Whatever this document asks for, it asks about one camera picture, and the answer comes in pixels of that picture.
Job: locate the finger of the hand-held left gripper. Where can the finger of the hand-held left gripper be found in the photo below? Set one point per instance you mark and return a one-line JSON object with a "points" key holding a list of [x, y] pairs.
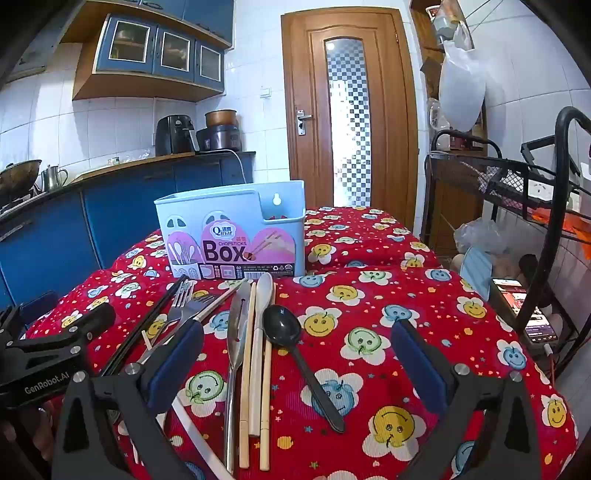
{"points": [[92, 321]]}

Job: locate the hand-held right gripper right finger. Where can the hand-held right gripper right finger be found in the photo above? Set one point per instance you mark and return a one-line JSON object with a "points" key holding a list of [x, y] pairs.
{"points": [[418, 364]]}

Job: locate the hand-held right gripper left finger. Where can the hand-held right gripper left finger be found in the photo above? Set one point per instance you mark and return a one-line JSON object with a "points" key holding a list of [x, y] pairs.
{"points": [[178, 360]]}

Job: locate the short white stick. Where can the short white stick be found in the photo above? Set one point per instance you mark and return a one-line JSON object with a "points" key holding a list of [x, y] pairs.
{"points": [[147, 340]]}

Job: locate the silver metal knife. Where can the silver metal knife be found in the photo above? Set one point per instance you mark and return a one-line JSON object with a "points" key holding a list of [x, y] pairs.
{"points": [[238, 323]]}

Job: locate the wooden chopstick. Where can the wooden chopstick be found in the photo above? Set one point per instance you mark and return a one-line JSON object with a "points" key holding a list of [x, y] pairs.
{"points": [[247, 392], [266, 415]]}

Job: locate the white plastic spoon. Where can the white plastic spoon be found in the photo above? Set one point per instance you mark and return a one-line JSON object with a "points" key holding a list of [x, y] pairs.
{"points": [[265, 295]]}

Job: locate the black plastic spoon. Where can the black plastic spoon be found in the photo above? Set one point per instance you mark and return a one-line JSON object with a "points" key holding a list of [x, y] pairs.
{"points": [[281, 325]]}

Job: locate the light blue plastic utensil box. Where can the light blue plastic utensil box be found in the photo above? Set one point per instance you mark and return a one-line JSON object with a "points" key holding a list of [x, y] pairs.
{"points": [[277, 230]]}

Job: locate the red printed blanket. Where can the red printed blanket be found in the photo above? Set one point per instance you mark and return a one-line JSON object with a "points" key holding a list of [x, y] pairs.
{"points": [[369, 295]]}

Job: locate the blue kitchen counter cabinet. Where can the blue kitchen counter cabinet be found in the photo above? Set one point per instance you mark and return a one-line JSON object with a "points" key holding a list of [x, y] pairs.
{"points": [[115, 217]]}

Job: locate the light blue plastic board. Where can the light blue plastic board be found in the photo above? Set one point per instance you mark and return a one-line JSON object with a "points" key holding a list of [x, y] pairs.
{"points": [[475, 272]]}

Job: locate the smartphone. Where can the smartphone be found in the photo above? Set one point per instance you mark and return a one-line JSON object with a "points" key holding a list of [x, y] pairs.
{"points": [[526, 314]]}

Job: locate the pile of pale round produce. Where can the pile of pale round produce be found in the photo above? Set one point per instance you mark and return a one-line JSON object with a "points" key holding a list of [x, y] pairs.
{"points": [[501, 270]]}

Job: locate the gas stove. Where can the gas stove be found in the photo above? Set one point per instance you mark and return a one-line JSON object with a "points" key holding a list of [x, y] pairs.
{"points": [[14, 205]]}

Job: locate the clear plastic bag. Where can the clear plastic bag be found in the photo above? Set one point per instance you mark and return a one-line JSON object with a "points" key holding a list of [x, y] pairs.
{"points": [[438, 117], [480, 235]]}

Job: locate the metal kettle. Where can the metal kettle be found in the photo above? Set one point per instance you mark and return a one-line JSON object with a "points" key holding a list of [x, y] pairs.
{"points": [[51, 179]]}

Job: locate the metal wok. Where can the metal wok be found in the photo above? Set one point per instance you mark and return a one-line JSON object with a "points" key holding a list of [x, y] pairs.
{"points": [[18, 177]]}

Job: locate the wooden shelf unit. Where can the wooden shelf unit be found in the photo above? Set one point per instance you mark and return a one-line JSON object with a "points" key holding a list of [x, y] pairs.
{"points": [[461, 194]]}

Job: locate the black air fryer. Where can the black air fryer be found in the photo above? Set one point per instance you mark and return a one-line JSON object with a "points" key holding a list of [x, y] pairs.
{"points": [[173, 136]]}

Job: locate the orange plastic sheet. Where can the orange plastic sheet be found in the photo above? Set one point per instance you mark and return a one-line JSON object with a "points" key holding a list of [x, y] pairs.
{"points": [[581, 230]]}

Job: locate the dark rice cooker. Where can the dark rice cooker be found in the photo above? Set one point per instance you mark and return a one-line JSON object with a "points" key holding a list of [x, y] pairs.
{"points": [[219, 138]]}

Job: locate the brown pot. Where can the brown pot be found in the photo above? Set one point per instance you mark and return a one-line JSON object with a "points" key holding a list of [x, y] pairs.
{"points": [[221, 117]]}

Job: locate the black metal rack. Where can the black metal rack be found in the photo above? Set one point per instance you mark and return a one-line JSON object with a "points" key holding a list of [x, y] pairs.
{"points": [[559, 147]]}

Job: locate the grey range hood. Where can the grey range hood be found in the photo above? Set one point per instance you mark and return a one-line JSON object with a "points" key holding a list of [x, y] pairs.
{"points": [[32, 55]]}

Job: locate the white plastic bag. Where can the white plastic bag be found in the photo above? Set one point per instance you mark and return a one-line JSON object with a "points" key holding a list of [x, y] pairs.
{"points": [[461, 87]]}

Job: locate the wooden door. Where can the wooden door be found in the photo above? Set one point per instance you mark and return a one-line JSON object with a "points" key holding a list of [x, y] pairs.
{"points": [[304, 69]]}

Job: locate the blue overhead cabinet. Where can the blue overhead cabinet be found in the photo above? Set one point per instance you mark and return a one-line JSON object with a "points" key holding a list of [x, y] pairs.
{"points": [[207, 14]]}

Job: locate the glass door wall cabinet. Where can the glass door wall cabinet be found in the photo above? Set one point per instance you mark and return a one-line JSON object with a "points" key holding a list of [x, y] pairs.
{"points": [[134, 46]]}

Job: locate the white wall switch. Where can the white wall switch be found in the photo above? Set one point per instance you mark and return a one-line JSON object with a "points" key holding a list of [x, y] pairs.
{"points": [[265, 92]]}

